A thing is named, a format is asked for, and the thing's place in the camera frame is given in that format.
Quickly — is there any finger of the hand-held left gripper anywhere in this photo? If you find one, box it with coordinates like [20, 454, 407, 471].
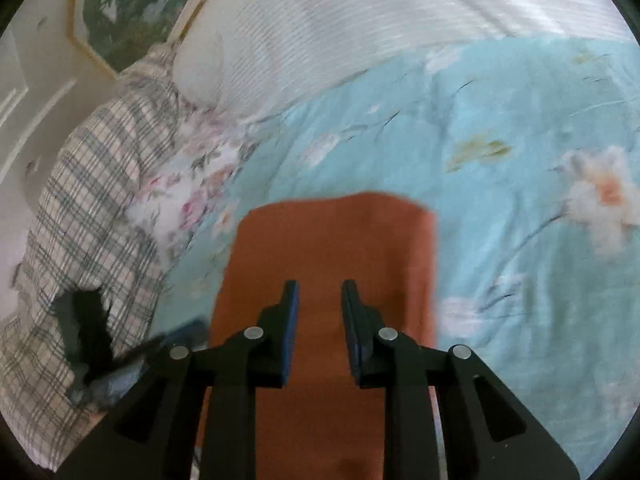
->
[112, 316, 208, 373]

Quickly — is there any white door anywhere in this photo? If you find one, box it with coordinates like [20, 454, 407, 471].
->
[0, 25, 78, 181]

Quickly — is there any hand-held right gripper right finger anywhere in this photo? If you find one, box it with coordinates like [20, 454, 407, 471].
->
[341, 280, 581, 480]

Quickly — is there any plaid blanket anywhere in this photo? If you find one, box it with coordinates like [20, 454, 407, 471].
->
[0, 42, 183, 471]

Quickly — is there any light blue floral bedsheet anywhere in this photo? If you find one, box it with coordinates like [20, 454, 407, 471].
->
[160, 35, 640, 480]

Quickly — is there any white pink floral pillow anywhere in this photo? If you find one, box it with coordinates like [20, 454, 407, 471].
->
[125, 110, 261, 266]

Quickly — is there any framed green wall picture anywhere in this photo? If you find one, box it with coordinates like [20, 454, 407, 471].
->
[67, 0, 236, 73]

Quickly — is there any orange-brown patterned sweater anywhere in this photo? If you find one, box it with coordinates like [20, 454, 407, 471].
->
[197, 191, 441, 480]

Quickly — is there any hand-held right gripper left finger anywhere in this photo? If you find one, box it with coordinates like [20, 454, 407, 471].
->
[60, 280, 301, 480]

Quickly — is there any white striped pillow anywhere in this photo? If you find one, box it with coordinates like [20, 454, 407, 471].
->
[172, 0, 640, 121]

